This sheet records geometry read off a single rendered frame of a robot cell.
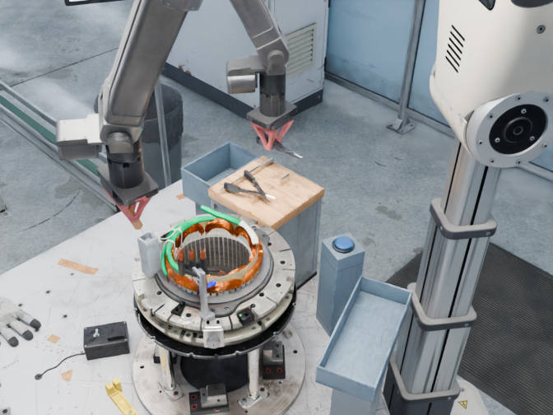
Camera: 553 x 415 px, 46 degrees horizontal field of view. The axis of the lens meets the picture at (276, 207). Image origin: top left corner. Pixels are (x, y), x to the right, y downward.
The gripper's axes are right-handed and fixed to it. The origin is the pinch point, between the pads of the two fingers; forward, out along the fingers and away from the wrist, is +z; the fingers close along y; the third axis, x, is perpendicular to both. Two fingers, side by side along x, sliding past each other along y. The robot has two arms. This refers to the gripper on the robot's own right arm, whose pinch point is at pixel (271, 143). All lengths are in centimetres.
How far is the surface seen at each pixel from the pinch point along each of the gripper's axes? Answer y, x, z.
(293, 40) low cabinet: -156, -124, 72
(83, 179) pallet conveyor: 7, -77, 47
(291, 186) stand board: 0.0, 6.3, 9.2
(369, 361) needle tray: 27, 48, 12
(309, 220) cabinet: 0.1, 12.1, 16.4
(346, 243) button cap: 5.5, 26.6, 10.8
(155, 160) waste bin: -46, -110, 84
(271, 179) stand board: 1.0, 0.9, 9.3
